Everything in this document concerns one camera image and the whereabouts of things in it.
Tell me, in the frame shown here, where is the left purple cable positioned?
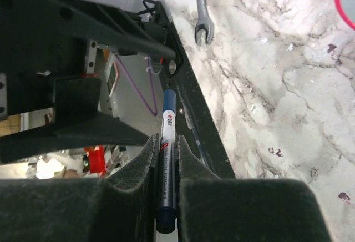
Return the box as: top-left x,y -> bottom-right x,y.
115,54 -> 159,116

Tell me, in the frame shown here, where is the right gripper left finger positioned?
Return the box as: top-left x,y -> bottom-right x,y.
107,134 -> 159,241

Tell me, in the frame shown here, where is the silver combination wrench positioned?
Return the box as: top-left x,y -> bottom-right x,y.
195,0 -> 214,45

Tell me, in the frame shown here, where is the blue whiteboard marker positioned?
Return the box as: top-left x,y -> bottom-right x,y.
155,89 -> 177,234

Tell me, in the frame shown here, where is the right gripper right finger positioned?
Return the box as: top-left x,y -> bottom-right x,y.
175,135 -> 220,241

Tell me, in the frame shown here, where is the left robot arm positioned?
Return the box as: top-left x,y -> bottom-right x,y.
1,0 -> 176,163

